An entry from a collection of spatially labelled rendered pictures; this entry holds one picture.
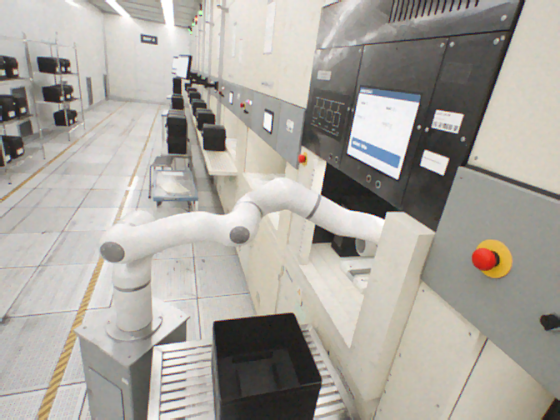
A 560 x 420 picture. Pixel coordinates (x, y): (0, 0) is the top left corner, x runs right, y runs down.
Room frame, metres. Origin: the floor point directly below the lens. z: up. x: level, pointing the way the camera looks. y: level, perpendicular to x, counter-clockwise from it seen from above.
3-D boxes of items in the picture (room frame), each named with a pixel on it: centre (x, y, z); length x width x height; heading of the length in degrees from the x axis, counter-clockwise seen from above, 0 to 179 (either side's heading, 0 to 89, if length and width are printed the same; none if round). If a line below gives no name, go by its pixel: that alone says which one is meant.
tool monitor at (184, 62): (4.06, 1.37, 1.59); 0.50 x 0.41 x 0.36; 112
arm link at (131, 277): (0.92, 0.52, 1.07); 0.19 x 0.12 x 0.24; 3
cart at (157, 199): (3.23, 1.31, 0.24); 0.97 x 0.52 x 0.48; 25
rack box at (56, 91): (5.98, 4.73, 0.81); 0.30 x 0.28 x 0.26; 18
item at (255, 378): (0.69, 0.02, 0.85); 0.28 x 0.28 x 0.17; 20
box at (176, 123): (4.50, 1.81, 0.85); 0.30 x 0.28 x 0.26; 21
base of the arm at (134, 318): (0.89, 0.52, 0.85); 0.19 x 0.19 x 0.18
